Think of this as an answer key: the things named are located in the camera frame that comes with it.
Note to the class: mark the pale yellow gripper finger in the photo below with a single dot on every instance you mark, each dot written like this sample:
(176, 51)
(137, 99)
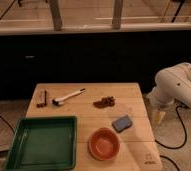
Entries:
(158, 116)

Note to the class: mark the right wooden post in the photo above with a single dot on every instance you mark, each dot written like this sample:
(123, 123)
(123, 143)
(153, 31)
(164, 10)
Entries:
(117, 13)

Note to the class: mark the left wooden post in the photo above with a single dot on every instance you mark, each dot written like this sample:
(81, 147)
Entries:
(56, 16)

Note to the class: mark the green plastic tray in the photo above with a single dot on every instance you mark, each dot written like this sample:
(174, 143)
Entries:
(43, 144)

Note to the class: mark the brown chocolate bar piece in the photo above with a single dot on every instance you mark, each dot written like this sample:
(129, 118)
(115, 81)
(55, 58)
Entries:
(41, 99)

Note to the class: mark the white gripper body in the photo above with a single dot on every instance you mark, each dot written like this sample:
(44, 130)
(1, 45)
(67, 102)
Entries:
(159, 99)

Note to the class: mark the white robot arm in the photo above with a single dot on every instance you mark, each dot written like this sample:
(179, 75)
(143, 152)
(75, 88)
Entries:
(171, 83)

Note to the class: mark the brown crumbly food pile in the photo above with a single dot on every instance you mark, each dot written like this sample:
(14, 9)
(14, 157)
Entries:
(105, 102)

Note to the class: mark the blue grey sponge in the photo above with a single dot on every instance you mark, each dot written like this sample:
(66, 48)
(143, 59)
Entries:
(122, 123)

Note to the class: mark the wooden post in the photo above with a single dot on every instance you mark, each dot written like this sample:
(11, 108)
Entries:
(117, 13)
(56, 16)

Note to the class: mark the white handled brush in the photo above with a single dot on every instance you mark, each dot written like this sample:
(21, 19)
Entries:
(60, 100)

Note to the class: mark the orange bowl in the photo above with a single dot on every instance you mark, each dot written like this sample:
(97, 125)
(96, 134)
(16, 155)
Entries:
(103, 144)

